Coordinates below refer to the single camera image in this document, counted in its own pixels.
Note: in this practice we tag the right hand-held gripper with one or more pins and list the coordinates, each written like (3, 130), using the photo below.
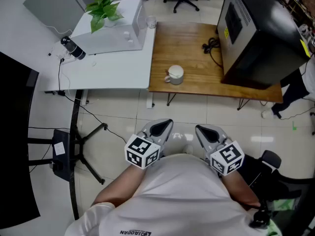
(227, 158)

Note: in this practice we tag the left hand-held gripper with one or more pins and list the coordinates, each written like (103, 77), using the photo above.
(141, 151)

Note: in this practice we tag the small brown spoon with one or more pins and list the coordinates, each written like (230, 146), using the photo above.
(168, 71)

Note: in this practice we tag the person's right forearm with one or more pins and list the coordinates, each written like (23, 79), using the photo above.
(240, 190)

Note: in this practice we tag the person's left forearm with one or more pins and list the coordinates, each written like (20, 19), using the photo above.
(120, 185)

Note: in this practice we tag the printed white paper cup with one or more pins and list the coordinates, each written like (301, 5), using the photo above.
(151, 22)

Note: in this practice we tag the person's white shirt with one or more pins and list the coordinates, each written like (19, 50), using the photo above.
(172, 193)

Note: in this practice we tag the white desk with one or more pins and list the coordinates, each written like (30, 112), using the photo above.
(110, 70)

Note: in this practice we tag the black display stand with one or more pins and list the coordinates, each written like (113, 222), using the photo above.
(73, 131)

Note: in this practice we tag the brown wooden table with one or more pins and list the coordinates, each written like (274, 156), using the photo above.
(187, 48)

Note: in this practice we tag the white microwave oven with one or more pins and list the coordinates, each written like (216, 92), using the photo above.
(118, 33)

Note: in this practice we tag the white power strip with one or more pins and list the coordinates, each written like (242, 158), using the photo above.
(67, 61)

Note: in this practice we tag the large monitor on stand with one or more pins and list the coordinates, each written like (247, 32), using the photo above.
(265, 33)

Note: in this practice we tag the black drinking bottle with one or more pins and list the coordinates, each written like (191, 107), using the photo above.
(73, 48)

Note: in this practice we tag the green potted plant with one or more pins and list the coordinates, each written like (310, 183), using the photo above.
(103, 8)

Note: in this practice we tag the large black display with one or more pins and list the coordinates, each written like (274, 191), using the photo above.
(12, 131)

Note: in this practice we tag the grey cabinet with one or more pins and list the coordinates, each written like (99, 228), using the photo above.
(54, 6)

